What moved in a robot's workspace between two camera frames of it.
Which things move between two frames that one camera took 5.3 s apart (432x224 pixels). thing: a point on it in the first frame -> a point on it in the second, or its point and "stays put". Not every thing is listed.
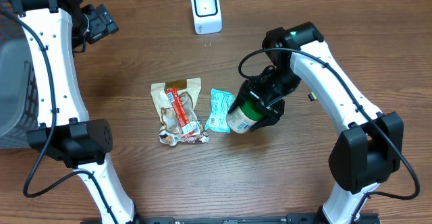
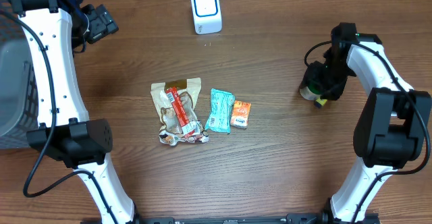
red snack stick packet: x=190 y=127 stays put
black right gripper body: x=279 y=85 -> x=331 y=77
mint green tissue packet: x=221 y=102 stays put
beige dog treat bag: x=175 y=100 stays put
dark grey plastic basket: x=19 y=95 stays put
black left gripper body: x=102 y=24 stays put
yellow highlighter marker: x=312 y=96 -> x=319 y=102
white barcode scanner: x=206 y=10 stays put
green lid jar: x=241 y=119 -> x=311 y=92
